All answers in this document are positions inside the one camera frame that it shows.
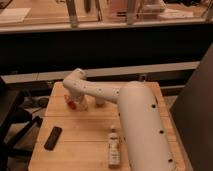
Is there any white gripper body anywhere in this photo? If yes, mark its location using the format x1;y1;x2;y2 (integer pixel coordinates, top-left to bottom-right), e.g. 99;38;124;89
72;95;88;111

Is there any red pepper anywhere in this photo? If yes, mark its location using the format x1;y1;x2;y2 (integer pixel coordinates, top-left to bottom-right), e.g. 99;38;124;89
64;95;76;110

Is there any wooden shelf with items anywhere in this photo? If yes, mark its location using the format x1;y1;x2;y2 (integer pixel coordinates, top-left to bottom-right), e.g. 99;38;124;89
0;0;213;34

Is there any black chair at left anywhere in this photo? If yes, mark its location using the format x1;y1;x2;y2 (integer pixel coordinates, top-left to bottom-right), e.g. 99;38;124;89
0;77;43;171

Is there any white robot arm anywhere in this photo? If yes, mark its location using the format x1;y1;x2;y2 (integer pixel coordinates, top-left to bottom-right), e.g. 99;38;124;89
62;68;178;171

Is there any white plastic bottle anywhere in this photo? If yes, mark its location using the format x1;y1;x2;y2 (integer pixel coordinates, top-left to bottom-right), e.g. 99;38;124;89
108;125;120;169

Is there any black remote control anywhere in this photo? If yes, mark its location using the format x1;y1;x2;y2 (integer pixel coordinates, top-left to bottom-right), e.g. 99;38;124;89
44;127;62;150

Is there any dark panel at right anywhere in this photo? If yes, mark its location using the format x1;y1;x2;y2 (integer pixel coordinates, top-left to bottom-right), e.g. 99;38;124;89
170;43;213;171

